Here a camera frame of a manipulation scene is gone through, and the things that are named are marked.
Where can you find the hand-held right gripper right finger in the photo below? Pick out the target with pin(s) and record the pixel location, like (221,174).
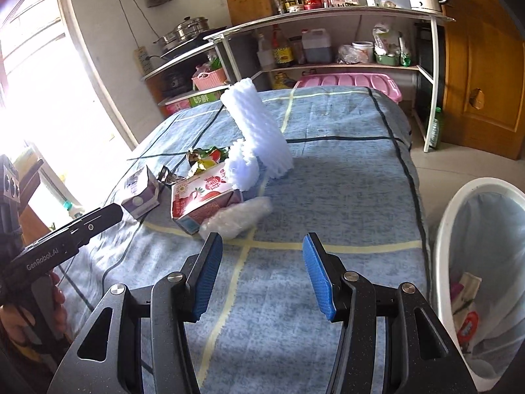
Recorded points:
(320,279)

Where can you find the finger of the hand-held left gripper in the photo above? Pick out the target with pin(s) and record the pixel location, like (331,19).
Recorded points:
(96,221)

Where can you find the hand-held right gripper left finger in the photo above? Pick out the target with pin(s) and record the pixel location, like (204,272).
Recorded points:
(205,279)

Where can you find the clear plastic wrap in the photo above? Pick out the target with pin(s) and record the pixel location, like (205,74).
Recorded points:
(238,217)

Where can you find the red strawberry carton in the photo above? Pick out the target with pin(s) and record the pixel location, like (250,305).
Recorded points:
(201,201)

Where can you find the small brown sachet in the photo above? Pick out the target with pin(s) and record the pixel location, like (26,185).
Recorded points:
(167,175)

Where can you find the small white foam net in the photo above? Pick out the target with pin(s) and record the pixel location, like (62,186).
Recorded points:
(242,166)

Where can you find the yellow green wrapper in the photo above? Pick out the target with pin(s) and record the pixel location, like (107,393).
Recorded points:
(205,159)

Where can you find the white plastic bin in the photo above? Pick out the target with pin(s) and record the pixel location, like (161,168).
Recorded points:
(445,230)

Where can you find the maroon snack bag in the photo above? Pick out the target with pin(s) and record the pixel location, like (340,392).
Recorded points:
(454,291)

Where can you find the beige paper bag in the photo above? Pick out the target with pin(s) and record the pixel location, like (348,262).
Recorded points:
(471,291)

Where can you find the red round wrapper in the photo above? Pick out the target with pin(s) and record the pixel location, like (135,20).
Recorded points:
(468,328)

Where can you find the tall white foam net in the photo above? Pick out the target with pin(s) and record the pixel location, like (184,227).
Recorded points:
(262,131)

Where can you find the person's left hand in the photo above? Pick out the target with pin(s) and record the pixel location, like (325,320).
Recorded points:
(12,324)

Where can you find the white spray bottle green cap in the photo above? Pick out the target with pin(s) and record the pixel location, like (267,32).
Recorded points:
(73,209)

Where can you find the red cardboard box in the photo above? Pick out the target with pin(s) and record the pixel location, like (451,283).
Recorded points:
(177,105)

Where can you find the window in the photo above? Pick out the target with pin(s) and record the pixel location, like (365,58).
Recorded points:
(45,69)

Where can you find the small black appliance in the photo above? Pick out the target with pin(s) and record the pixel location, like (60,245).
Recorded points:
(176,81)

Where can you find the green cardboard box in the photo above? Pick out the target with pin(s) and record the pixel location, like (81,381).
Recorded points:
(203,98)

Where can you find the white power strip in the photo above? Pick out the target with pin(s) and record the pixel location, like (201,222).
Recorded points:
(142,60)

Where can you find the small white shelf unit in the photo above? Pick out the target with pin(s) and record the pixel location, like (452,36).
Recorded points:
(180,61)

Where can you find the pink woven basket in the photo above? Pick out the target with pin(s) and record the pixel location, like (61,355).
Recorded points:
(209,76)

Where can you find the green plastic bottle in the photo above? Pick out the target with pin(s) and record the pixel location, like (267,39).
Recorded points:
(435,129)

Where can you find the pink storage box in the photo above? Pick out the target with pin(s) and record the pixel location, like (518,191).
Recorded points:
(348,82)

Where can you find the cooking oil bottle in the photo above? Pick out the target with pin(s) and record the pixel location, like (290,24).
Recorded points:
(281,81)

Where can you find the black induction cooker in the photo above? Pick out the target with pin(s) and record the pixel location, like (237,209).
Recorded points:
(195,45)

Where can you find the steel steamer pot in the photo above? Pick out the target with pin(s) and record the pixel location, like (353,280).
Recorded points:
(184,33)

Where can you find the crumpled clear plastic bag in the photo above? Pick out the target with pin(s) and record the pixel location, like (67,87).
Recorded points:
(348,54)

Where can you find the green tray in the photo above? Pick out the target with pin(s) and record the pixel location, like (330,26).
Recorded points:
(387,60)

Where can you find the dark plastic container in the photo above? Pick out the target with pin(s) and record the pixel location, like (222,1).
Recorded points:
(296,50)

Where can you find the white plastic bottle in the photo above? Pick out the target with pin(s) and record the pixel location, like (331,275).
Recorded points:
(264,55)

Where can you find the soy sauce bottle yellow label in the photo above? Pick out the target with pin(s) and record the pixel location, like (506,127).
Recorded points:
(282,51)

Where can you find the white plastic tub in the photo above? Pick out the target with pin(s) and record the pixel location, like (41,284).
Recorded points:
(363,52)

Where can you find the jerry can dark liquid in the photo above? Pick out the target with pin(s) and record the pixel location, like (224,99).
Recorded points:
(316,46)

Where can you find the green packet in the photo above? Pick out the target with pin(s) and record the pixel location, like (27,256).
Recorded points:
(405,54)

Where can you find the white printed plastic bag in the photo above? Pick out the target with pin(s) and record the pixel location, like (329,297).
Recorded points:
(383,37)

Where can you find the large grey shelf unit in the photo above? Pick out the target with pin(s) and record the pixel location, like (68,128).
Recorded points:
(328,11)

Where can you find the wooden door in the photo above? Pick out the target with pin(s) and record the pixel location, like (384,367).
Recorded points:
(484,61)

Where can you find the red lidded jar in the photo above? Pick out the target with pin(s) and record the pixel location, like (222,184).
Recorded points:
(312,1)

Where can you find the small brown sauce bottle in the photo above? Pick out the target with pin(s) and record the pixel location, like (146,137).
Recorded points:
(279,1)

